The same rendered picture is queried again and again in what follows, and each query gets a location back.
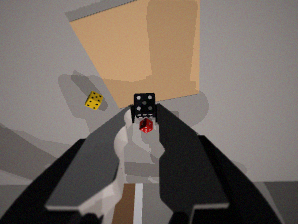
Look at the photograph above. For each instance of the yellow die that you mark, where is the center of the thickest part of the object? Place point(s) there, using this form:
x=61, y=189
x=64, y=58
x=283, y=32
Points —
x=94, y=100

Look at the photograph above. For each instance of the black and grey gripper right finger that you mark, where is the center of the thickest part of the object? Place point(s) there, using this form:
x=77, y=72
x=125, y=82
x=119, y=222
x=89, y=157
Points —
x=195, y=177

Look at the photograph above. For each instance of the black die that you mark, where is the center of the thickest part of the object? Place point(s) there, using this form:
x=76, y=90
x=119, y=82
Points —
x=144, y=105

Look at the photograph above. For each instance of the tan flat mat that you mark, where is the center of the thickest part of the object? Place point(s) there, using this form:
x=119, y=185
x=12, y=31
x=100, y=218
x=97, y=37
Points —
x=145, y=46

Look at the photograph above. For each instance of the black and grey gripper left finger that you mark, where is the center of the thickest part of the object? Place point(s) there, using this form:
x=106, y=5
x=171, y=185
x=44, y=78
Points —
x=87, y=178

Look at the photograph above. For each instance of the red die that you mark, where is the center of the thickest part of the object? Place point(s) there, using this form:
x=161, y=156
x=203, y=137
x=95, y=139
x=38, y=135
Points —
x=146, y=125

